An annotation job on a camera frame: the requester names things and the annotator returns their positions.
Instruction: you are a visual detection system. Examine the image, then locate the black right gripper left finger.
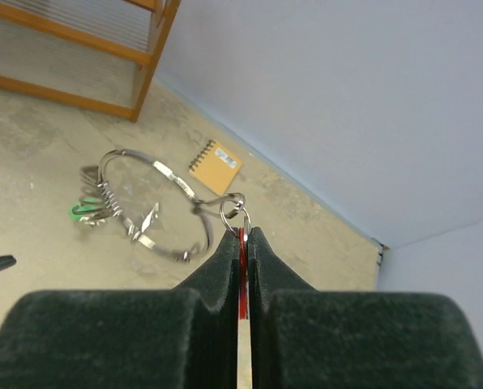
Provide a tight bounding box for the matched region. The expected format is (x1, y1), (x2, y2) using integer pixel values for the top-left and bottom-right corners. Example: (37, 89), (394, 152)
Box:
(0, 233), (240, 388)

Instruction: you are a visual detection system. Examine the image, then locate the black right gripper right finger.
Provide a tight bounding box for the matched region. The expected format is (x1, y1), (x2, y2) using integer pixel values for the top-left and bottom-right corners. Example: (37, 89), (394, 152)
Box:
(247, 227), (483, 388)

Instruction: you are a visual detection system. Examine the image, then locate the green plastic key tag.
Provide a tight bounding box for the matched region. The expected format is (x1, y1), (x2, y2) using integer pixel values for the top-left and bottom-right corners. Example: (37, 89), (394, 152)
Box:
(69, 196), (100, 221)

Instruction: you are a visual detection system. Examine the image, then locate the red plastic key tag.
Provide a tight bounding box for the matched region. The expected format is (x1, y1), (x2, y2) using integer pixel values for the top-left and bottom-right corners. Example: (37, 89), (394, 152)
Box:
(238, 228), (248, 320)

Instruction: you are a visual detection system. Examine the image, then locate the large silver keyring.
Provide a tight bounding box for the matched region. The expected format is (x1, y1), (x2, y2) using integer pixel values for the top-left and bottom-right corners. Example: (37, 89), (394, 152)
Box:
(79, 148), (247, 263)

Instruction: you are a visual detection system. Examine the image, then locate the orange wooden shelf rack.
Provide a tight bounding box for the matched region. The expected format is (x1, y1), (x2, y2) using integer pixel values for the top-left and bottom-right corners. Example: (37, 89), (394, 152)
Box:
(0, 1), (181, 122)

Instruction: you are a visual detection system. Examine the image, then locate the brown spiral notebook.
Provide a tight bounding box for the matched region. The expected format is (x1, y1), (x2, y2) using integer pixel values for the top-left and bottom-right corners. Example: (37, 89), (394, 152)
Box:
(189, 139), (242, 195)

